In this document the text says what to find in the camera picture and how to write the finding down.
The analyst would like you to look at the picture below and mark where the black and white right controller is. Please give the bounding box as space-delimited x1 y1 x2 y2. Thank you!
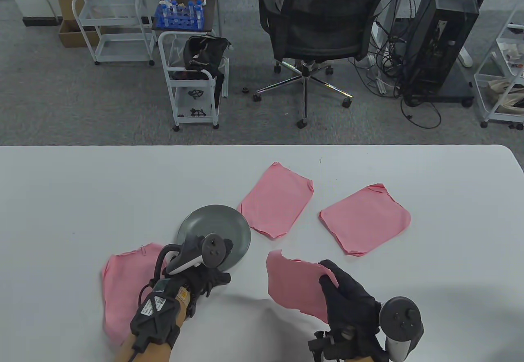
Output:
379 296 424 362

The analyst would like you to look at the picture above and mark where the black computer tower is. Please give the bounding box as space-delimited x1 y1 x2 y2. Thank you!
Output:
403 0 479 97

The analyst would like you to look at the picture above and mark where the black left wrist pack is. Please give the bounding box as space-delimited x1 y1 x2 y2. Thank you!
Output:
130 285 181 347

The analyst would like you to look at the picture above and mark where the person's left forearm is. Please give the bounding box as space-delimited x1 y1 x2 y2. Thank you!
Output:
113 329 174 362

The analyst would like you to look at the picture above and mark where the beige cloth bag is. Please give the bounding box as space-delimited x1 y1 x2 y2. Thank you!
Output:
487 79 524 108

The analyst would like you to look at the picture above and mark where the person's left hand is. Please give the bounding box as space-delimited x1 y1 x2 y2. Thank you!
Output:
164 236 231 317

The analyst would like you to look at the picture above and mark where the white power strip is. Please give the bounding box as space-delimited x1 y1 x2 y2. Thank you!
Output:
366 54 388 95

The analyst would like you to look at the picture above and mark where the group of blue-capped test tubes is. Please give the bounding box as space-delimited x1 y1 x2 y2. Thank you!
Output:
158 0 205 21

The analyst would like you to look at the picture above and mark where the white rolling cart with clutter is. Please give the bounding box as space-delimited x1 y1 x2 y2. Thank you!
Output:
474 0 524 129

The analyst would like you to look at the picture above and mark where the dark brown side table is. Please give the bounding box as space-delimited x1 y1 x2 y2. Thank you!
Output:
151 0 221 37

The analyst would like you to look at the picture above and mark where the black and white left controller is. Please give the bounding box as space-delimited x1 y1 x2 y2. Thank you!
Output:
164 233 234 276

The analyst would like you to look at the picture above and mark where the blue test tube rack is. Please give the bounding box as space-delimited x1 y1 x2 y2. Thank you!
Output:
153 2 205 30

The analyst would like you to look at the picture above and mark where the tangle of black cables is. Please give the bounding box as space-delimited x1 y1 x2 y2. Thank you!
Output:
352 0 443 129

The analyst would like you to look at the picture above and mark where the empty white rolling cart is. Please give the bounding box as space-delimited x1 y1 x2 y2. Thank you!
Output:
72 0 156 66

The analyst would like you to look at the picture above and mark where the black and white controller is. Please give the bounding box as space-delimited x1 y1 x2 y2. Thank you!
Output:
379 296 424 362
164 233 234 276

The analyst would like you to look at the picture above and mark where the black mesh office chair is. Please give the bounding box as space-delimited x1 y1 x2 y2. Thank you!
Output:
252 0 404 129

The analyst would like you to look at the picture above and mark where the pink paper stack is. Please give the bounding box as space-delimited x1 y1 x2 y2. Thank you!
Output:
266 250 340 324
237 162 314 239
101 243 168 347
319 183 411 257

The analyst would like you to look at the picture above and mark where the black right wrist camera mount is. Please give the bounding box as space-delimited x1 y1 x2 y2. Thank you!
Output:
307 324 348 362

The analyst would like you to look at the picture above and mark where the grey round plate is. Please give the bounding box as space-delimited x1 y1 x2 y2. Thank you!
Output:
177 205 251 272

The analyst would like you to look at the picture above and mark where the person's right hand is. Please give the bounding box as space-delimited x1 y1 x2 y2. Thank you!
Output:
318 259 388 362

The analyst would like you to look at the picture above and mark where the black bag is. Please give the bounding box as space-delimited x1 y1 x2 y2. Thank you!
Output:
183 36 232 81

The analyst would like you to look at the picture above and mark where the white rolling cart with bag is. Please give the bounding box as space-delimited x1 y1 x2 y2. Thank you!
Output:
158 31 230 132

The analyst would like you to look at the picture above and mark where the dark rolling computer stand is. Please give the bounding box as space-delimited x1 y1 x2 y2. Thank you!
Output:
403 65 475 107

